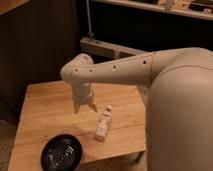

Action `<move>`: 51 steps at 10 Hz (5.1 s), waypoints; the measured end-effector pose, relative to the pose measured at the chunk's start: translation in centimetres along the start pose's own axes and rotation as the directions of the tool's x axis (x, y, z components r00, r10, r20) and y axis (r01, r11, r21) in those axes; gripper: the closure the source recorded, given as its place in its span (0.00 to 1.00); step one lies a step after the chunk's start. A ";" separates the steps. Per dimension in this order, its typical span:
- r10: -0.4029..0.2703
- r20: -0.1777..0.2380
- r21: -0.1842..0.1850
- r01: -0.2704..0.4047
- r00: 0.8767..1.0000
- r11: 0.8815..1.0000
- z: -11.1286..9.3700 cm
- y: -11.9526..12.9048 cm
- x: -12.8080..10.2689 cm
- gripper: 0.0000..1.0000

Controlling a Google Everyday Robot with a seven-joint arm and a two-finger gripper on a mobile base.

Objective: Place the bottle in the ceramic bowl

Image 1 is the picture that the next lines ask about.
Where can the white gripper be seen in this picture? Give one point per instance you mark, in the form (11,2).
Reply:
(83,97)

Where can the small white plastic bottle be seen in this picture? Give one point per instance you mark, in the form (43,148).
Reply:
(103,124)

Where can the grey metal beam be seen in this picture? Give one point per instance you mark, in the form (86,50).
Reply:
(105,49)

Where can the wooden table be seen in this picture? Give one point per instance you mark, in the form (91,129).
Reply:
(48,111)

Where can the black ceramic bowl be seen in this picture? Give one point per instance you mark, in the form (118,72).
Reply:
(62,153)

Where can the wooden shelf board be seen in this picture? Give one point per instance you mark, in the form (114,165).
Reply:
(157,8)

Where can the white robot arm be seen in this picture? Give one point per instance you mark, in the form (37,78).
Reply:
(179,108)

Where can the grey vertical pole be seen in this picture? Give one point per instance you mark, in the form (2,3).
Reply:
(90,31)

